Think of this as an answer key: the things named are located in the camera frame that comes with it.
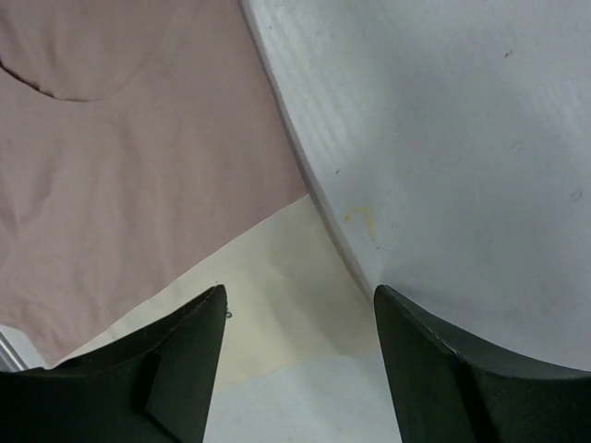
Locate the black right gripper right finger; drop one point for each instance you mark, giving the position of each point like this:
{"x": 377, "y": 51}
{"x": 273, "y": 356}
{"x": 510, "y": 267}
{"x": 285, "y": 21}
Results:
{"x": 448, "y": 385}

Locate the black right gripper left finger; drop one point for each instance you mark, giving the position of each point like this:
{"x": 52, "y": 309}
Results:
{"x": 153, "y": 385}

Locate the pink underwear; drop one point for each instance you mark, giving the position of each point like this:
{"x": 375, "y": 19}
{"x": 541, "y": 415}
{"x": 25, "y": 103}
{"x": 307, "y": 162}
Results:
{"x": 144, "y": 160}

